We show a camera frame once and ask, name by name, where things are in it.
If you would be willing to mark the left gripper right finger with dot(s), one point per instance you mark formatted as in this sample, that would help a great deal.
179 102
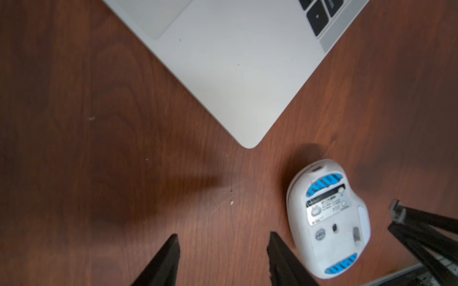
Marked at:
285 268

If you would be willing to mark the white wireless mouse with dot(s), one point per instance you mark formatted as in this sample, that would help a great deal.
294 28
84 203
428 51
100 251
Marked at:
329 222

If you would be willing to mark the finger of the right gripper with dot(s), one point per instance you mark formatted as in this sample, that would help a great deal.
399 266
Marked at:
418 232

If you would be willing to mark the silver laptop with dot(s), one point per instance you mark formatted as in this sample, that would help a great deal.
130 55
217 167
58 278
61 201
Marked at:
244 61

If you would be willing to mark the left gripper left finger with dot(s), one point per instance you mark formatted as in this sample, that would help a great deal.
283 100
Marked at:
162 269

